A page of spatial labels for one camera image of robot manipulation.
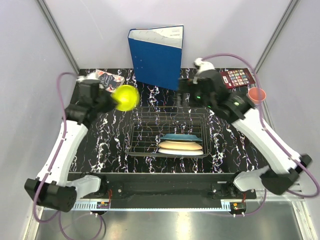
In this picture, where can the floral cover book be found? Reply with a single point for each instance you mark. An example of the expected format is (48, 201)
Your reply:
(109, 81)

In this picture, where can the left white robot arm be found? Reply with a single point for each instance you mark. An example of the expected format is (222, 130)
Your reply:
(51, 188)

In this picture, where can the teal plate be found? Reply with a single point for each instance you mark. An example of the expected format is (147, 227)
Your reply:
(181, 137)

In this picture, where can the dark red card box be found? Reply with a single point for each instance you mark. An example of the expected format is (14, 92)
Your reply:
(237, 77)

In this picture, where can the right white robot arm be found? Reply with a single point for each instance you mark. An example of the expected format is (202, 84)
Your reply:
(284, 165)

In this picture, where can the wire dish rack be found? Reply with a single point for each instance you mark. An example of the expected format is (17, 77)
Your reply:
(168, 131)

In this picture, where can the blue binder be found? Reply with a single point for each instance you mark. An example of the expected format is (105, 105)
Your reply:
(156, 55)

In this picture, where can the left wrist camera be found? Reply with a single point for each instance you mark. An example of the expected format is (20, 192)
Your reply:
(89, 78)

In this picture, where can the yellow-green bowl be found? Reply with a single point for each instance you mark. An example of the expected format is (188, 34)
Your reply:
(126, 97)

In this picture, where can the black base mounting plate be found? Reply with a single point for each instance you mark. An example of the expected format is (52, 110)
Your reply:
(212, 185)

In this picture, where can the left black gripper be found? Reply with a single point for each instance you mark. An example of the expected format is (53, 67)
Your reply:
(112, 105)

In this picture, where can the tall pink cup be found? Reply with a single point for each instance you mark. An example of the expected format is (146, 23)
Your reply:
(256, 95)

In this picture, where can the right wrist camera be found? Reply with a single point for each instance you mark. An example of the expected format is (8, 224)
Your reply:
(202, 65)

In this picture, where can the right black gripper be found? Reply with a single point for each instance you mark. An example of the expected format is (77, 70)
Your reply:
(187, 86)

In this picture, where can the beige plate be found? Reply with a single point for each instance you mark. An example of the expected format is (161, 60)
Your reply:
(180, 145)

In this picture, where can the white plate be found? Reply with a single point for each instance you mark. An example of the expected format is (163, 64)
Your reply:
(178, 152)

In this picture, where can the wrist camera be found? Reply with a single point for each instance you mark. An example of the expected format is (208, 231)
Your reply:
(202, 65)
(89, 78)

